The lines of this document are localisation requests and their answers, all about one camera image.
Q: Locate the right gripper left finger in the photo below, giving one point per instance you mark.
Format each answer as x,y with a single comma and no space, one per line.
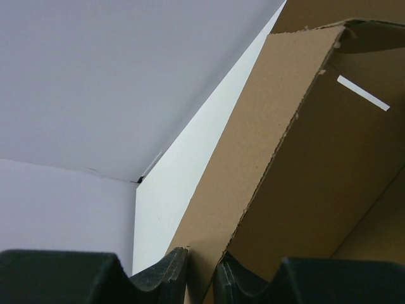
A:
35,276

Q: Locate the brown cardboard box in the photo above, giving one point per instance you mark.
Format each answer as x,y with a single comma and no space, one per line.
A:
311,161

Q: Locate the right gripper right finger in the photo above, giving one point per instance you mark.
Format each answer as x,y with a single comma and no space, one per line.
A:
311,280

